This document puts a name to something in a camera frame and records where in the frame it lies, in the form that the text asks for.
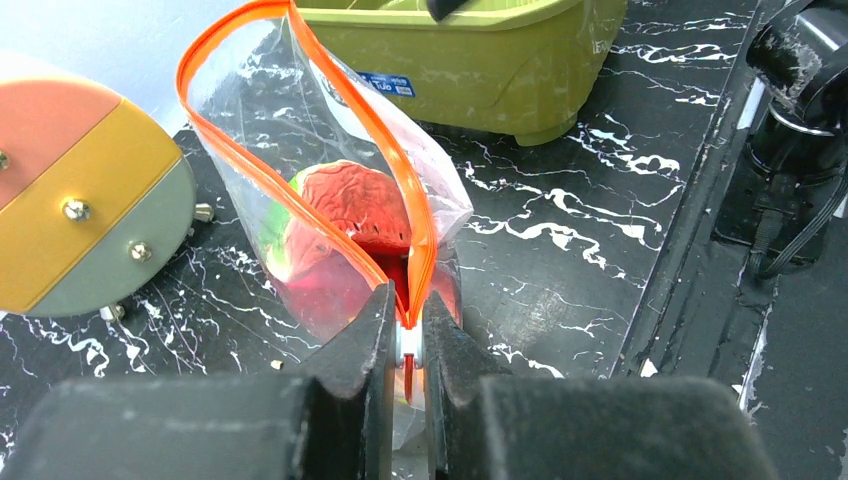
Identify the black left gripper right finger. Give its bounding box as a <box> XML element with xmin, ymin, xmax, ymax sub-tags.
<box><xmin>421</xmin><ymin>295</ymin><xmax>777</xmax><ymax>479</ymax></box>

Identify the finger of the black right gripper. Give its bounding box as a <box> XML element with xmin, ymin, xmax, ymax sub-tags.
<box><xmin>426</xmin><ymin>0</ymin><xmax>470</xmax><ymax>22</ymax></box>

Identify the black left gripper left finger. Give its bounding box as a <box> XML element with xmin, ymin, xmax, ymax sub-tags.
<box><xmin>1</xmin><ymin>284</ymin><xmax>395</xmax><ymax>479</ymax></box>

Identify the olive green plastic basket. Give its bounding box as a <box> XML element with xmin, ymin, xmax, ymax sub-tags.
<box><xmin>297</xmin><ymin>0</ymin><xmax>628</xmax><ymax>146</ymax></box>

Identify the toy watermelon slice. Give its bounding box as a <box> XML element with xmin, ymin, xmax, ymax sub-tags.
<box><xmin>259</xmin><ymin>159</ymin><xmax>412</xmax><ymax>281</ymax></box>

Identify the clear zip top bag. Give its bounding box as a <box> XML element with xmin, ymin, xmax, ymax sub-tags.
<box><xmin>177</xmin><ymin>1</ymin><xmax>473</xmax><ymax>449</ymax></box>

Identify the red toy apple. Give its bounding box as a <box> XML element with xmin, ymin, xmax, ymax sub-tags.
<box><xmin>268</xmin><ymin>253</ymin><xmax>463</xmax><ymax>342</ymax></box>

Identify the round pastel drawer cabinet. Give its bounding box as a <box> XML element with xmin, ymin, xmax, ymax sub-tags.
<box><xmin>1</xmin><ymin>50</ymin><xmax>215</xmax><ymax>322</ymax></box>

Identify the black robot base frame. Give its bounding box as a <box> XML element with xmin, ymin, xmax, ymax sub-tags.
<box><xmin>609</xmin><ymin>39</ymin><xmax>848</xmax><ymax>480</ymax></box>

